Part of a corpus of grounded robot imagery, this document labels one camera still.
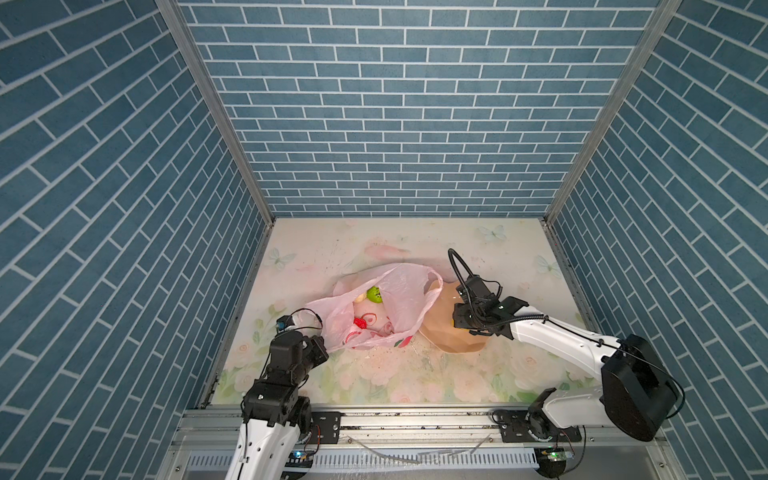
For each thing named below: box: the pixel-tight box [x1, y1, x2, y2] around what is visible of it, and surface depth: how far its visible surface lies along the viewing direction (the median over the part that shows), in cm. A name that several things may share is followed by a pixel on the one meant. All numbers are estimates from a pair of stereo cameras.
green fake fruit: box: [366, 286, 383, 304], surface depth 93 cm
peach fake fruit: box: [353, 300, 395, 335], surface depth 95 cm
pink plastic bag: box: [306, 263, 443, 353], surface depth 86 cm
